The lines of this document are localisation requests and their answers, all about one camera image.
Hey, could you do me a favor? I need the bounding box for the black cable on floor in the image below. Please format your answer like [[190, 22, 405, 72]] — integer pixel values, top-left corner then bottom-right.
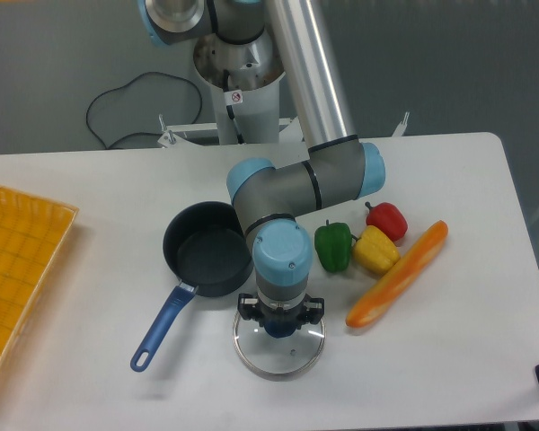
[[85, 71, 204, 150]]

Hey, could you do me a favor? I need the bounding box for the glass lid blue knob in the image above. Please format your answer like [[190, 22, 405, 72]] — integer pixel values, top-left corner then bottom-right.
[[233, 312, 326, 381]]

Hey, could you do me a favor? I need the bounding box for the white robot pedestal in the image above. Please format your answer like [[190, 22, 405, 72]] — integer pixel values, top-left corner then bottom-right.
[[193, 26, 285, 145]]

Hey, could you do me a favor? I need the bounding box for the white metal base frame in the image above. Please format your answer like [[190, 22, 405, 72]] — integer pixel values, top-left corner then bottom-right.
[[156, 110, 412, 148]]

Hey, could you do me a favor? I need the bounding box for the yellow plastic basket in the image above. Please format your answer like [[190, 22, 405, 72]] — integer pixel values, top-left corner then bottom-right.
[[0, 185, 79, 371]]

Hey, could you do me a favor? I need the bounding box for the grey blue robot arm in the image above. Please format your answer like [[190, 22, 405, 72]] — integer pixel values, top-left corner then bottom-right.
[[138, 1, 385, 329]]

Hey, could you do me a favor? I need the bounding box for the orange toy baguette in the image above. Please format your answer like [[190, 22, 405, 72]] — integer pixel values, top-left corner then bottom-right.
[[345, 220, 449, 330]]

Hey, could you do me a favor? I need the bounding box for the green toy bell pepper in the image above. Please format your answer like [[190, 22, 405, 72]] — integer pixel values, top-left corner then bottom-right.
[[314, 220, 353, 273]]

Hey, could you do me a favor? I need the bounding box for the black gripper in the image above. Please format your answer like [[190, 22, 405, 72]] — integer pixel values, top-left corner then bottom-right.
[[237, 294, 324, 327]]

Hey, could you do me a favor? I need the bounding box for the red toy bell pepper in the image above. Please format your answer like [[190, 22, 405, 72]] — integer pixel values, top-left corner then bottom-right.
[[365, 201, 409, 242]]

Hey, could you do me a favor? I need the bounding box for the yellow toy bell pepper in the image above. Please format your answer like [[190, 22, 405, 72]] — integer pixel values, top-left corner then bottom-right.
[[352, 225, 401, 275]]

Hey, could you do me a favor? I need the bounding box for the dark saucepan blue handle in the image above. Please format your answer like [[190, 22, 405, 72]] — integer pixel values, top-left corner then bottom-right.
[[130, 201, 253, 373]]

